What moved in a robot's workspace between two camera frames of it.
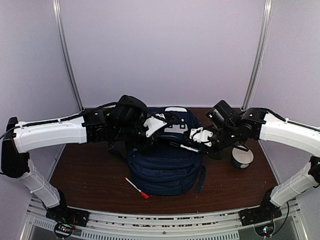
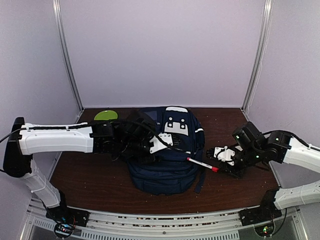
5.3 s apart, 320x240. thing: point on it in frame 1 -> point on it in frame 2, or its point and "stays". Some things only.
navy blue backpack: (156, 168) stays
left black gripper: (142, 147) -> (142, 160)
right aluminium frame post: (268, 5) stays
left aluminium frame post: (57, 7) stays
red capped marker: (143, 194) -> (214, 168)
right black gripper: (217, 155) -> (239, 174)
